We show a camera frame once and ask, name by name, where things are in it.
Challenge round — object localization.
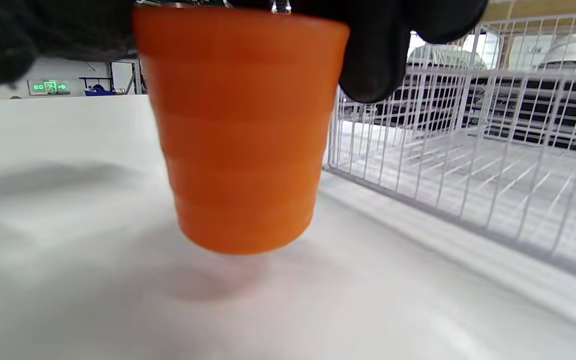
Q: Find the person's right hand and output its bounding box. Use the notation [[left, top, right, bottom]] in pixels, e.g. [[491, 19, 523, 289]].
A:
[[0, 0, 488, 103]]

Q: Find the white mesh sliding drawer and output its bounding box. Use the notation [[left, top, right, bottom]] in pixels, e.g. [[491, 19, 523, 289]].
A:
[[322, 12, 576, 290]]

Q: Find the orange plastic cup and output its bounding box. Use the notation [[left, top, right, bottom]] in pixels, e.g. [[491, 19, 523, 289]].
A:
[[132, 7, 352, 257]]

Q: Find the black mesh office chair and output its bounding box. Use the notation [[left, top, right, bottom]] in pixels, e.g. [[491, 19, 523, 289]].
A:
[[375, 75, 576, 153]]

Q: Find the green exit sign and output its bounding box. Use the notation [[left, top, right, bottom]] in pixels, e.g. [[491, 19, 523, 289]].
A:
[[28, 80, 72, 97]]

